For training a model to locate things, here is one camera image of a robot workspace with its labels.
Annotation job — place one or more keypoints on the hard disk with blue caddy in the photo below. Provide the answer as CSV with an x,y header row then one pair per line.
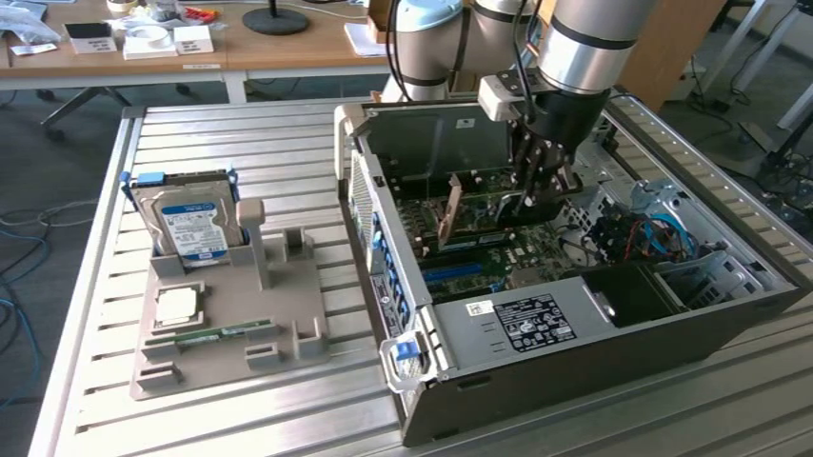
x,y
191,219

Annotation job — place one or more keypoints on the blue expansion slot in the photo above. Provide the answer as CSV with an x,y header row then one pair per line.
x,y
453,271

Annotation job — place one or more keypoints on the silver disk bay cage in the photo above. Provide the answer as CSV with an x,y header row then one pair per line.
x,y
712,281

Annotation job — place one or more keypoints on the black round lamp base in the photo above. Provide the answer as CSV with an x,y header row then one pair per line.
x,y
275,20

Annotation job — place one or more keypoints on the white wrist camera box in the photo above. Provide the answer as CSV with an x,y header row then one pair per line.
x,y
498,97

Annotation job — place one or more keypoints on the silver CPU chip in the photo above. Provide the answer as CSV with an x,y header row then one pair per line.
x,y
176,307

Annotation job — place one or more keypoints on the white small box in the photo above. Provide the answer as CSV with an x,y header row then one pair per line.
x,y
192,39

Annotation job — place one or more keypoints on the white tape roll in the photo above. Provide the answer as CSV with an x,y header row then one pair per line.
x,y
150,35

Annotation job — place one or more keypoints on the green RAM stick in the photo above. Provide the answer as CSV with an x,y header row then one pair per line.
x,y
212,333

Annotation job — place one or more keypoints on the open black PC case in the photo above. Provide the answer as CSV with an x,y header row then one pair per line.
x,y
572,362

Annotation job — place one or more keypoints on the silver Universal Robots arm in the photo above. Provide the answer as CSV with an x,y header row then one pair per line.
x,y
588,43

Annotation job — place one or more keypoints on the white box with black top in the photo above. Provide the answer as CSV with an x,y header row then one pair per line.
x,y
92,38

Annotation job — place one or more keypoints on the grey power supply unit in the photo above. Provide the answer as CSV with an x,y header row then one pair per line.
x,y
507,323

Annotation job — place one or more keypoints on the wooden desk with white frame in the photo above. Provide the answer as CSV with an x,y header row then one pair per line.
x,y
159,62

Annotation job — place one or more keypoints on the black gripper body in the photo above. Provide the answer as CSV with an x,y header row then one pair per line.
x,y
569,112

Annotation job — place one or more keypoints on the brown wooden cabinet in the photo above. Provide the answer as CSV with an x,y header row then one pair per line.
x,y
673,47

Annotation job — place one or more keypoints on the white flat box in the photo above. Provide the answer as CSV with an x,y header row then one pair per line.
x,y
148,51

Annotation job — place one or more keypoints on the grey parts rack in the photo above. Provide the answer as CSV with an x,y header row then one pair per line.
x,y
254,304

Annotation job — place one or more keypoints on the green graphics card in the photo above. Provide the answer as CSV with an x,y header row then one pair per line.
x,y
466,209

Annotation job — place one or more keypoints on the blue case latch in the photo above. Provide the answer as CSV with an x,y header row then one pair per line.
x,y
406,351

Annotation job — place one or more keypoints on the black CPU cooler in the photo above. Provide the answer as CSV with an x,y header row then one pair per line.
x,y
530,212

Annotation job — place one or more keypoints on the green motherboard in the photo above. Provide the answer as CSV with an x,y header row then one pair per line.
x,y
507,257

